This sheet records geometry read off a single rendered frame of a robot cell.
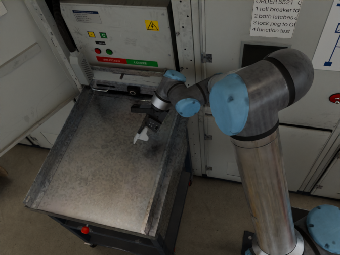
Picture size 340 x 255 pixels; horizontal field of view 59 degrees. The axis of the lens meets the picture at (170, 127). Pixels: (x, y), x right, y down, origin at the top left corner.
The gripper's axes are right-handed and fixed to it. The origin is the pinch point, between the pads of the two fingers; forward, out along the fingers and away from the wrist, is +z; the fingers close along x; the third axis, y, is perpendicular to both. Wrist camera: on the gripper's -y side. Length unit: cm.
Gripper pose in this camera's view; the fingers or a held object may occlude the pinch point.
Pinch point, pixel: (137, 135)
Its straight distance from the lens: 143.4
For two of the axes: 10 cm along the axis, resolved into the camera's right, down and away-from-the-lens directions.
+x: 2.1, -4.5, 8.7
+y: 8.6, 5.0, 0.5
